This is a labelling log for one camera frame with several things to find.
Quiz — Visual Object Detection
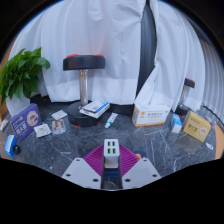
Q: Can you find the small blue box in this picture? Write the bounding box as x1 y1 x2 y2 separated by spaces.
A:
4 134 18 158

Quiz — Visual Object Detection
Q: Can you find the yellow tea box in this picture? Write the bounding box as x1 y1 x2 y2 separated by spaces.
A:
182 110 212 143

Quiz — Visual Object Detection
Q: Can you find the black stool red trim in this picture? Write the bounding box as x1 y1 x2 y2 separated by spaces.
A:
62 54 106 128
174 77 196 117

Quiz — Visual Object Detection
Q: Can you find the flat white blue box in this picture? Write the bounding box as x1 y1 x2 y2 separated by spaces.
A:
79 99 111 119

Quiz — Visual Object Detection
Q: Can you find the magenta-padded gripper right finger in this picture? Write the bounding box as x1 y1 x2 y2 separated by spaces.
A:
118 144 162 190

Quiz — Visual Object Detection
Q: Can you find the white charger block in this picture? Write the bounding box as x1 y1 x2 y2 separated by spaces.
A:
103 138 120 169

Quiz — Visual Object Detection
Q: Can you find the white flat item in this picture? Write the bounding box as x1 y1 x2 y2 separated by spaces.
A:
0 119 10 132

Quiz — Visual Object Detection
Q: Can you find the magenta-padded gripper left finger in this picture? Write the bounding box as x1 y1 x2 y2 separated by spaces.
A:
61 143 105 190

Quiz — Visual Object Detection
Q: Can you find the white curtain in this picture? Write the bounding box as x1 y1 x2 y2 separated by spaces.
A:
6 0 148 105
134 0 224 118

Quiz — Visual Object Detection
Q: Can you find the white tube green cap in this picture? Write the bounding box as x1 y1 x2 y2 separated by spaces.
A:
104 112 119 129

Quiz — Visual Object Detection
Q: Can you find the white box orange stripe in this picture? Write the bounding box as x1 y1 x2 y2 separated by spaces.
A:
131 104 172 128

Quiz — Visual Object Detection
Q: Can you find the small white card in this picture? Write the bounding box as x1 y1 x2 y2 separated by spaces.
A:
50 109 68 121

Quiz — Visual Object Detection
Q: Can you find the orange pill blister pack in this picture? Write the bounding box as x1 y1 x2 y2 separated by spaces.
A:
51 118 67 135

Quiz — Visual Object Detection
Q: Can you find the white flat packet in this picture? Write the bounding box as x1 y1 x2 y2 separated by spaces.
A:
33 123 53 138

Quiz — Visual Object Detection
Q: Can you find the small blue white carton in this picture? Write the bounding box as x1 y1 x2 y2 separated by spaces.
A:
170 113 183 135

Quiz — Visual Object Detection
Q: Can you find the green potted plant white pot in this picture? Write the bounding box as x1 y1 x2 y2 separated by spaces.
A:
0 47 51 116

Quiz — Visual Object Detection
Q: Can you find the purple box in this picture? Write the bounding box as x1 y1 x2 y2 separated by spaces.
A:
9 102 43 142

